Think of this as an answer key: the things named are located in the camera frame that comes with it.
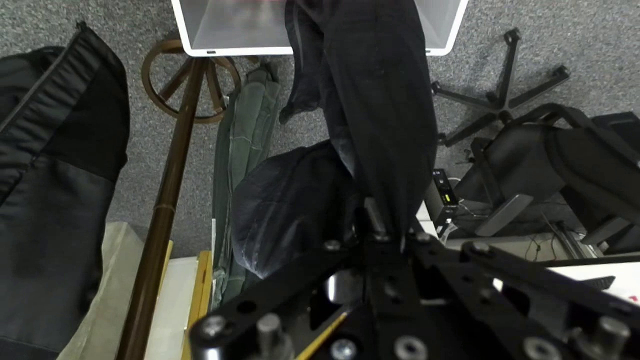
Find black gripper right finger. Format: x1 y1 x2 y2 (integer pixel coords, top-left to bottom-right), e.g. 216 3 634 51
373 231 640 360

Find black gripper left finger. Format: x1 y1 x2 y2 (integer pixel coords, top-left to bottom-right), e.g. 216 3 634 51
189 235 376 360

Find black jersey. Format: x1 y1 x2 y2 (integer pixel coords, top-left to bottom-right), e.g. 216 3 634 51
229 0 441 281

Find grey plastic container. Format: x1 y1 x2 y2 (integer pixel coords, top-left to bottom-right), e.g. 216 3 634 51
168 0 470 60

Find white office desk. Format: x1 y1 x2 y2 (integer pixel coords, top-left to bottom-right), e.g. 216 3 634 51
546 257 640 306

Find black office chair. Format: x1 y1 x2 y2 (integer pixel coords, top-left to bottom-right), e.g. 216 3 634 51
429 25 640 257

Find brown wooden coat rack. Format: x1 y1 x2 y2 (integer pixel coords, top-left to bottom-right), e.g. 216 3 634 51
117 35 245 360

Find black jacket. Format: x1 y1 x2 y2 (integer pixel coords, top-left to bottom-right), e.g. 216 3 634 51
0 20 134 356

